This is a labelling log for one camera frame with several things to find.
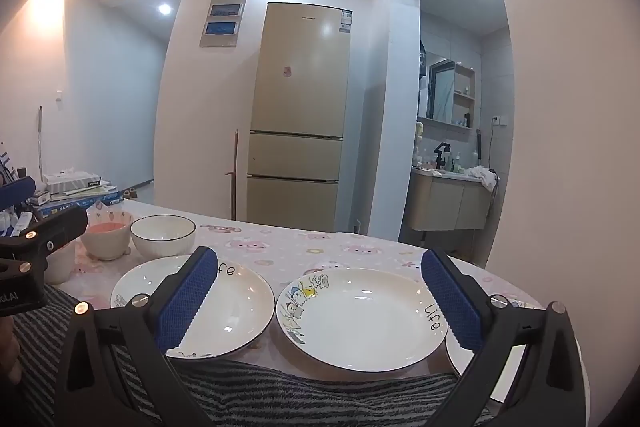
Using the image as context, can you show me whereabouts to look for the striped grey clothing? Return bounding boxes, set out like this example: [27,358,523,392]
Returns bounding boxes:
[1,286,457,426]

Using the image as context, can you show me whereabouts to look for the white plate with life text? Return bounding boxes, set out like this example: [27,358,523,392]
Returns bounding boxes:
[111,256,276,360]

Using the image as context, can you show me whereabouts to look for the white mop handle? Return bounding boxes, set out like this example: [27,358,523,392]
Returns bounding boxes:
[37,105,43,182]

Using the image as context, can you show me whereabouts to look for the person's left hand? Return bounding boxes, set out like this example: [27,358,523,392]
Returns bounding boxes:
[0,317,23,393]

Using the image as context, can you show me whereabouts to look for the pink cartoon tablecloth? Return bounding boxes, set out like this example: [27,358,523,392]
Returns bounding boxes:
[52,200,421,366]

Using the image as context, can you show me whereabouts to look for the white cloth on vanity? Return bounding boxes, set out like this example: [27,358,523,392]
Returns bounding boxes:
[465,166,499,193]

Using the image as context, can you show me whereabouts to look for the wall electrical panel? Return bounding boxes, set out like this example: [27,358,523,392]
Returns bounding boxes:
[200,0,246,49]

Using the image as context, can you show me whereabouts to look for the bathroom mirror cabinet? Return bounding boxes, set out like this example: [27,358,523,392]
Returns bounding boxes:
[418,51,477,129]

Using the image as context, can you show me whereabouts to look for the pink strawberry bowl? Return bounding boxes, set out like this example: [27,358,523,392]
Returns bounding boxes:
[80,209,134,261]

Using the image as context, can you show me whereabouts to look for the red broom and dustpan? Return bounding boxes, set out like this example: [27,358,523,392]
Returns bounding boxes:
[227,130,240,220]

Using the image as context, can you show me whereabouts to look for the stack of books and boxes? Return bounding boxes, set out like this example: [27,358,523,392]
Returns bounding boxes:
[27,176,124,217]

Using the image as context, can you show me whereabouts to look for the white bowl with dark rim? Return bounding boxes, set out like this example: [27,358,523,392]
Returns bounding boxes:
[130,215,198,260]

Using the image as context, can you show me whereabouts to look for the bathroom vanity cabinet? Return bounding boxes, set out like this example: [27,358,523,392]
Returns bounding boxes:
[405,169,492,232]

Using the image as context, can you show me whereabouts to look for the white plate with cartoon animals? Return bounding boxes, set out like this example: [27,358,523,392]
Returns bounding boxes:
[276,268,448,373]

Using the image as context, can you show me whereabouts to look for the beige three-door refrigerator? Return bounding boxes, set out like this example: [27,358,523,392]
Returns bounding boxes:
[246,2,352,232]

